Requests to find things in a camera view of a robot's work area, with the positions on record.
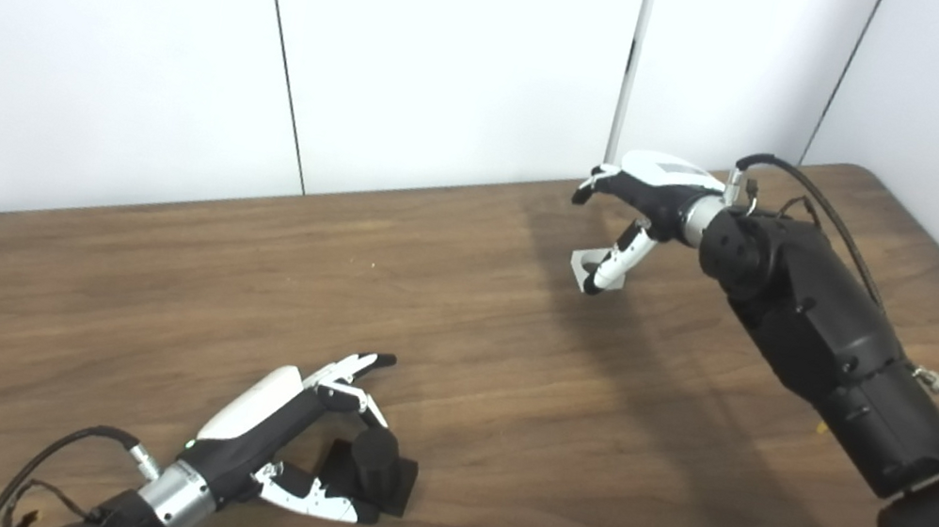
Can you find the black and white left hand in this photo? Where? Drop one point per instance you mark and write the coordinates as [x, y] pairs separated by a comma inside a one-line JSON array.
[[253, 418]]

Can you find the black peg with square base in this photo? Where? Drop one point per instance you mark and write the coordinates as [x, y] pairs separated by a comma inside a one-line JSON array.
[[378, 468]]

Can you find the black and white right hand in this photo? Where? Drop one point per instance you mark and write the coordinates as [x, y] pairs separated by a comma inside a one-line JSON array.
[[658, 190]]

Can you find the white square piece with hole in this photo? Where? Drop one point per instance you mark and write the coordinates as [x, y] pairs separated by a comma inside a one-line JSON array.
[[580, 260]]

